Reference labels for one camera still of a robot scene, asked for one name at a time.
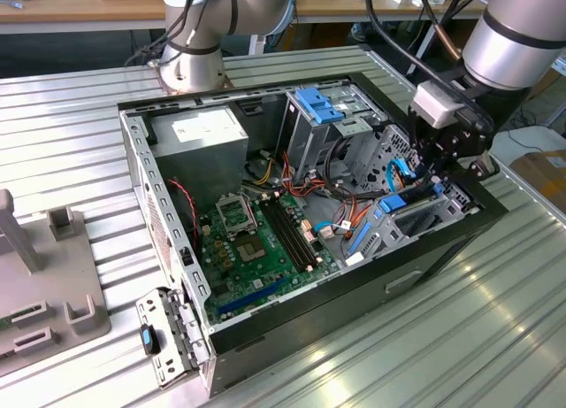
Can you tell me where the blue plastic drive latch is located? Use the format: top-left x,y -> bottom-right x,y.
295,88 -> 347,125

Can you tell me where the blue expansion slot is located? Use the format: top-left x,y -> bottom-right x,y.
216,277 -> 287,316

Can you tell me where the yellow black wire bundle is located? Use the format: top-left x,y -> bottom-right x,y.
254,159 -> 278,186

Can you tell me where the grey power supply unit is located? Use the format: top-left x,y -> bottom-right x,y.
148,105 -> 250,211

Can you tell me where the thick black cable loop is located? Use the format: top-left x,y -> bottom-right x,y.
325,135 -> 381,201

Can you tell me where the blue flat wire with label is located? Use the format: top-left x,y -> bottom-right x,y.
316,221 -> 354,241

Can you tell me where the blue SATA wire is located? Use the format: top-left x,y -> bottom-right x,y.
386,158 -> 420,193

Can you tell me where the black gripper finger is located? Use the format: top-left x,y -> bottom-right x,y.
409,133 -> 439,181
431,153 -> 501,183

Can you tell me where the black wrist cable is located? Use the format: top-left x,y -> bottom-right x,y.
364,0 -> 470,90

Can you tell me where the black stand pole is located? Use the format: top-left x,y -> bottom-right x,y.
441,0 -> 472,19

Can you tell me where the copper braided hose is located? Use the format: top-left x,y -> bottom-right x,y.
424,9 -> 463,62

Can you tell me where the grey metal disk bay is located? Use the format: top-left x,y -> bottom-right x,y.
342,124 -> 482,267

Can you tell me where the black open PC case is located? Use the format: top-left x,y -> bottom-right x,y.
115,71 -> 509,398

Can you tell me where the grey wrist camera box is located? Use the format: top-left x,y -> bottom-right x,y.
410,81 -> 462,128

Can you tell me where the wooden desk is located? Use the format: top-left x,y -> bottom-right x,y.
0,0 -> 492,35

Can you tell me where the hard disk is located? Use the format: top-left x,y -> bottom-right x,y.
348,181 -> 445,256

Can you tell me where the black RAM slot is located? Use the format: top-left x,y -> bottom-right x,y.
270,196 -> 317,268
258,199 -> 310,274
264,198 -> 314,272
275,195 -> 322,265

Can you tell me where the black and blue latch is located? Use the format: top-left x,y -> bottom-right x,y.
139,322 -> 162,355

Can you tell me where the metal socket cover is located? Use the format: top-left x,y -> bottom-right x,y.
214,194 -> 258,235

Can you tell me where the green motherboard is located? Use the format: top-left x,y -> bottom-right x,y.
196,189 -> 347,326

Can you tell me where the orange red wire bundle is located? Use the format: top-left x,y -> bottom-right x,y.
278,150 -> 390,250

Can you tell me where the black cable bundle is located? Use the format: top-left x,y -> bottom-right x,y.
126,0 -> 209,68

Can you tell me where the cardboard box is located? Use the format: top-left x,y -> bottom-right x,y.
508,149 -> 566,210

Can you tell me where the white side table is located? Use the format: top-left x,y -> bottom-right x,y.
490,124 -> 566,166

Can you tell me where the grey optical drive cage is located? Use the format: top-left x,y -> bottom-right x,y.
276,87 -> 386,186

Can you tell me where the silver slot bracket retainer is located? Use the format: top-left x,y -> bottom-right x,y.
134,286 -> 212,389

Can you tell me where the red black twisted wire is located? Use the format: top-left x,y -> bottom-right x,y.
166,177 -> 199,252

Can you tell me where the square brown base plate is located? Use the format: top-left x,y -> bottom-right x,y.
152,58 -> 235,95

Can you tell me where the grey parts rack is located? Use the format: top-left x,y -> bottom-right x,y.
0,189 -> 111,361

